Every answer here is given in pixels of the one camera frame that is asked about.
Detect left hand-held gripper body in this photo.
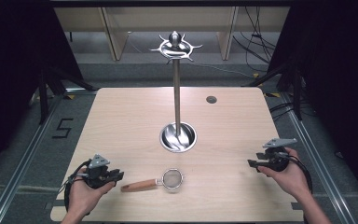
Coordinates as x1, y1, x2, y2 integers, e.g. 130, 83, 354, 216
85, 153, 117, 190

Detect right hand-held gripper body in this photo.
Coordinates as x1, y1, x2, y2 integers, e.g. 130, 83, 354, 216
262, 137, 298, 173

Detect mesh strainer with wooden handle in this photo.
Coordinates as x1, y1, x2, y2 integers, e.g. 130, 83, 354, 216
120, 168, 186, 193

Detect stainless steel utensil rack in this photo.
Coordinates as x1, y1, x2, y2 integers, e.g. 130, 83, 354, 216
148, 30, 203, 154

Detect person's right hand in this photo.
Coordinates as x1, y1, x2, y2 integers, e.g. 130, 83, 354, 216
257, 147, 310, 201

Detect person's left hand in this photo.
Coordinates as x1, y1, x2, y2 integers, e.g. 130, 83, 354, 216
66, 175, 117, 217

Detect black tripod stand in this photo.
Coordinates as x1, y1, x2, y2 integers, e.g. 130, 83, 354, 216
36, 60, 98, 126
244, 57, 305, 121

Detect dark curtain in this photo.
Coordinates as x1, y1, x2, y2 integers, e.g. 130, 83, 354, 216
0, 0, 85, 183
266, 0, 358, 200

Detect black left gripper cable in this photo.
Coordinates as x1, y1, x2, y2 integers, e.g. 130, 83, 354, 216
62, 159, 92, 217

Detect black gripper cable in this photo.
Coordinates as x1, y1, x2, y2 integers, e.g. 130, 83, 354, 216
62, 159, 92, 217
287, 153, 314, 194

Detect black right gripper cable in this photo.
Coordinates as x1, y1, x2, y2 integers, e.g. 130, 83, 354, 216
287, 153, 314, 194

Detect aluminium floor rail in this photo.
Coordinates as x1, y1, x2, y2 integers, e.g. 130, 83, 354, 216
280, 92, 358, 224
0, 92, 67, 224

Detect black floor cables bundle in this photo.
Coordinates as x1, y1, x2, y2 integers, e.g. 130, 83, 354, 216
232, 6, 278, 73

